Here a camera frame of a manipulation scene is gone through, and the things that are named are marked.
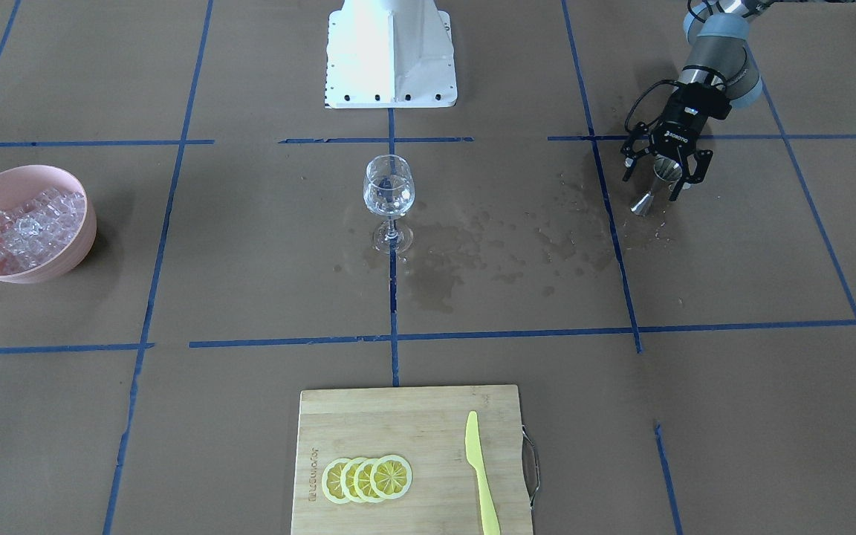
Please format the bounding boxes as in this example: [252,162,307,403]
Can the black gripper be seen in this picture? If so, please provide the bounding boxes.
[620,80,731,202]

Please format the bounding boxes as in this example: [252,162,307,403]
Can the steel cocktail jigger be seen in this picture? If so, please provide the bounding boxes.
[629,155,682,216]

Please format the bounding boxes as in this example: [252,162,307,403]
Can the clear ice cubes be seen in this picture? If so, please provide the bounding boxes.
[0,187,86,275]

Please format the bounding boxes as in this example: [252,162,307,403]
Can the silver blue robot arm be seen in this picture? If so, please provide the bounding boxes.
[620,1,774,216]

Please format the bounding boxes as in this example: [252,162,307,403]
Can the clear wine glass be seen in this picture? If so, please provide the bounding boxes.
[363,155,415,255]

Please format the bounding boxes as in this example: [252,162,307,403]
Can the bamboo cutting board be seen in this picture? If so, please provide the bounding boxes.
[290,385,534,534]

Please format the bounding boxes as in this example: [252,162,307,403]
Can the yellow plastic knife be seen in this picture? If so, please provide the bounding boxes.
[463,410,502,534]

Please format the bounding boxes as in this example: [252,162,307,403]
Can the lemon slice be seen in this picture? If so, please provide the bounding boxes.
[322,458,351,505]
[369,454,413,500]
[353,459,384,504]
[340,457,368,502]

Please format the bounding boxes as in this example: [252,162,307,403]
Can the pink bowl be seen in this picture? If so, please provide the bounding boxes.
[0,165,97,284]

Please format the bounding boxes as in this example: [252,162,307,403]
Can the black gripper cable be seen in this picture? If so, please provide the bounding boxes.
[625,79,678,136]

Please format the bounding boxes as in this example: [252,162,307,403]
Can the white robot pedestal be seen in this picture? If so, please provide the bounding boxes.
[324,1,458,109]

